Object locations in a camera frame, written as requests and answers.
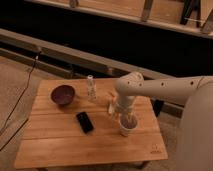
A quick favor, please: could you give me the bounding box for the black cable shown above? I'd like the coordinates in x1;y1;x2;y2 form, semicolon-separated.
0;49;42;152

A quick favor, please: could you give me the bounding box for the clear plastic bottle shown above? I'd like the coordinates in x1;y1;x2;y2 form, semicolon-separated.
87;75;97;101

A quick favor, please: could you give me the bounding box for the wooden table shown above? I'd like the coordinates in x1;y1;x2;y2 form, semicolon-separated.
15;78;168;169

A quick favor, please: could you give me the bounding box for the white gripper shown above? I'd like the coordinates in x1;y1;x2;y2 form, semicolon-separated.
115;95;135;126

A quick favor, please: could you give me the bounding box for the white napkin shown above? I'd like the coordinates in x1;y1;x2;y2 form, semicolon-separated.
108;102;115;115

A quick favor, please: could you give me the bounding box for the black smartphone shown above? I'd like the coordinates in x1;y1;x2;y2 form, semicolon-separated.
76;112;94;134

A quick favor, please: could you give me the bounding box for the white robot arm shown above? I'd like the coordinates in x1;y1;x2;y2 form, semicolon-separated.
115;72;213;171

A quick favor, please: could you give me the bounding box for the orange carrot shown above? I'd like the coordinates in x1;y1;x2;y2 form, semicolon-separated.
109;92;116;102

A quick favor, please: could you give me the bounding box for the purple ceramic bowl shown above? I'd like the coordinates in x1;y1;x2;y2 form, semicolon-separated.
50;85;75;105

